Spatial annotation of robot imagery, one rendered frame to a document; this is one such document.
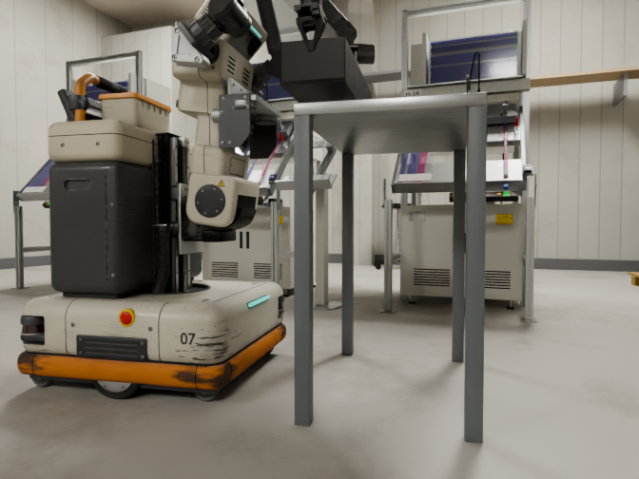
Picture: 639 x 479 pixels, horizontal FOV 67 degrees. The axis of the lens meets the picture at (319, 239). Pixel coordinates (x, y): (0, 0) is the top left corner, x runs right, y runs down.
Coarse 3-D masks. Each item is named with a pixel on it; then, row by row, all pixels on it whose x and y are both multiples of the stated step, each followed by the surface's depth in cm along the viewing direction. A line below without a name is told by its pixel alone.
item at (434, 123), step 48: (432, 96) 110; (480, 96) 108; (336, 144) 162; (384, 144) 162; (432, 144) 162; (480, 144) 108; (480, 192) 108; (480, 240) 109; (480, 288) 109; (480, 336) 109; (480, 384) 110; (480, 432) 110
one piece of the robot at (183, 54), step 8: (176, 32) 136; (176, 40) 136; (184, 40) 135; (176, 48) 136; (184, 48) 136; (192, 48) 134; (176, 56) 136; (184, 56) 135; (192, 56) 135; (200, 56) 134; (184, 64) 137; (192, 64) 136; (200, 64) 135; (208, 64) 138
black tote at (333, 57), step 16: (288, 48) 124; (304, 48) 123; (320, 48) 122; (336, 48) 121; (288, 64) 124; (304, 64) 123; (320, 64) 122; (336, 64) 121; (352, 64) 132; (288, 80) 124; (304, 80) 123; (320, 80) 122; (336, 80) 121; (352, 80) 132; (304, 96) 135; (320, 96) 135; (336, 96) 135; (352, 96) 136; (368, 96) 166
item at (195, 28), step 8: (208, 16) 136; (176, 24) 132; (184, 24) 135; (192, 24) 133; (200, 24) 133; (208, 24) 133; (184, 32) 132; (192, 32) 133; (200, 32) 133; (208, 32) 134; (216, 32) 135; (192, 40) 131; (200, 40) 134; (208, 40) 134; (200, 48) 134; (208, 48) 137; (208, 56) 140
